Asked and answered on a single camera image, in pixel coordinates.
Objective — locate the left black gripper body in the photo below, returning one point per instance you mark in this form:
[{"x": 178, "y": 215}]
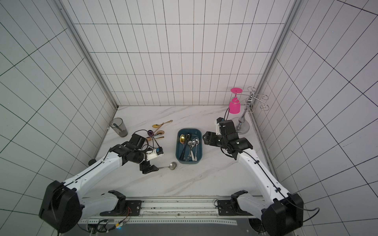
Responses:
[{"x": 140, "y": 158}]

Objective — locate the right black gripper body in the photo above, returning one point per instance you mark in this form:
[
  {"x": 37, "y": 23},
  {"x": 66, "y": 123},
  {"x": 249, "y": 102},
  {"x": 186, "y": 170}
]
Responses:
[{"x": 211, "y": 138}]

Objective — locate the teal plastic storage box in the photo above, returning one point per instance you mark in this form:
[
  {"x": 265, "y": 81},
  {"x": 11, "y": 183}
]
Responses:
[{"x": 179, "y": 147}]

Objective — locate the rose gold spoon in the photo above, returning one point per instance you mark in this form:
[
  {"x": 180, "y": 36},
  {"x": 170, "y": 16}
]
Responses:
[{"x": 156, "y": 134}]

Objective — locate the large silver spoon front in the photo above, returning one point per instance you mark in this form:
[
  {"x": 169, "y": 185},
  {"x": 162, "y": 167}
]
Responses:
[{"x": 171, "y": 166}]

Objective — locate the small silver spoon front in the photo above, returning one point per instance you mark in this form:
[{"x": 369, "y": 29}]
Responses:
[{"x": 191, "y": 144}]

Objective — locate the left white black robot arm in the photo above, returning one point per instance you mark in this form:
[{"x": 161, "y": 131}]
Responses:
[{"x": 64, "y": 203}]

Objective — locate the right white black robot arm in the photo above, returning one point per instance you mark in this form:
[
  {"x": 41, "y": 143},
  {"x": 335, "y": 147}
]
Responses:
[{"x": 279, "y": 211}]

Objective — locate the small gold ornate spoon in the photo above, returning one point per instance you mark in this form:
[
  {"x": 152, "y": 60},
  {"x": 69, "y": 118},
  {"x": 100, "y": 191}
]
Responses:
[{"x": 160, "y": 125}]

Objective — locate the chrome glass holder stand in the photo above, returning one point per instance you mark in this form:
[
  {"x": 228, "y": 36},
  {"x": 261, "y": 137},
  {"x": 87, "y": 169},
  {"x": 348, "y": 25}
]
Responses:
[{"x": 241, "y": 124}]

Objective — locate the grey translucent cup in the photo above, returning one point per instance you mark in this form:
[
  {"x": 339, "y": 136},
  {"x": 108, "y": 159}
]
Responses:
[{"x": 118, "y": 125}]

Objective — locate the pink upside-down wine glass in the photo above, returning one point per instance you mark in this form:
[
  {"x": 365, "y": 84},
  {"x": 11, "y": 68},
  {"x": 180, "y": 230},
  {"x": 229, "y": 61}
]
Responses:
[{"x": 234, "y": 105}]

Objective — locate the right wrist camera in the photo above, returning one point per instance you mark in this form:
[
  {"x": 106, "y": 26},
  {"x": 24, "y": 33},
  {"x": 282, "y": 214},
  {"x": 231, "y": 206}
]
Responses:
[{"x": 217, "y": 124}]

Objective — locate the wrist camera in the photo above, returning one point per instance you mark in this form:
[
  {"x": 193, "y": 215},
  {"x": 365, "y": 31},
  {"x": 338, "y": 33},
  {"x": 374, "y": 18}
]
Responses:
[
  {"x": 152, "y": 154},
  {"x": 217, "y": 124}
]

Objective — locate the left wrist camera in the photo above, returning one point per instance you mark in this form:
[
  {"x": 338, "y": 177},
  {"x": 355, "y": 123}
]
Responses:
[{"x": 152, "y": 154}]

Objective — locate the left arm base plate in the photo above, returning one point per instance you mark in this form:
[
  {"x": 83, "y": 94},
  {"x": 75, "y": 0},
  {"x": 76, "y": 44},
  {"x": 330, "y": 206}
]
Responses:
[{"x": 133, "y": 208}]

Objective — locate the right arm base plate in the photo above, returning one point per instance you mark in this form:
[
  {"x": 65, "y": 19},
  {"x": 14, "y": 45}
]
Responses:
[{"x": 228, "y": 208}]

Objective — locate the aluminium rail frame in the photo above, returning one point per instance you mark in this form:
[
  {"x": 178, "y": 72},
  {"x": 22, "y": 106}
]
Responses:
[{"x": 170, "y": 209}]

